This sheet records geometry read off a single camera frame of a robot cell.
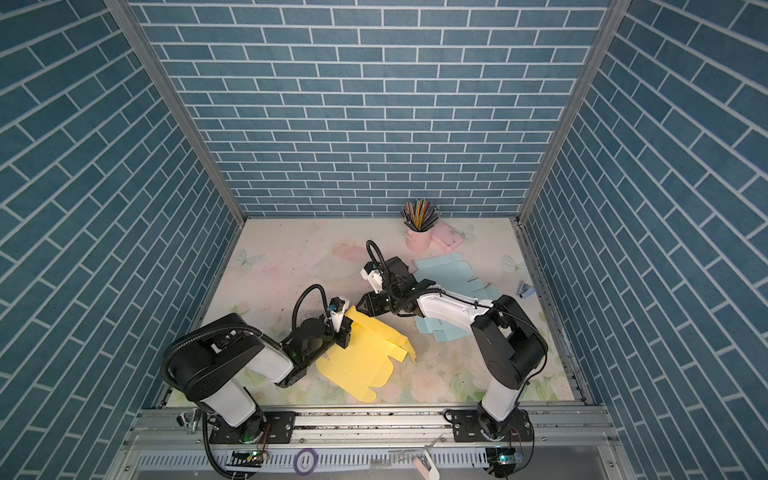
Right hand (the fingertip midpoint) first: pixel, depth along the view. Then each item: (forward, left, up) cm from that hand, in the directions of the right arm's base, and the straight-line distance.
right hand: (358, 305), depth 86 cm
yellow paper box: (-13, -3, -10) cm, 16 cm away
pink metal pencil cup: (+29, -16, -4) cm, 34 cm away
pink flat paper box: (+37, -27, -8) cm, 46 cm away
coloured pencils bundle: (+35, -17, +4) cm, 39 cm away
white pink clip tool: (-35, -21, -8) cm, 42 cm away
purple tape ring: (-36, +10, -9) cm, 39 cm away
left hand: (-1, +1, -5) cm, 5 cm away
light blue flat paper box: (+21, -29, -11) cm, 37 cm away
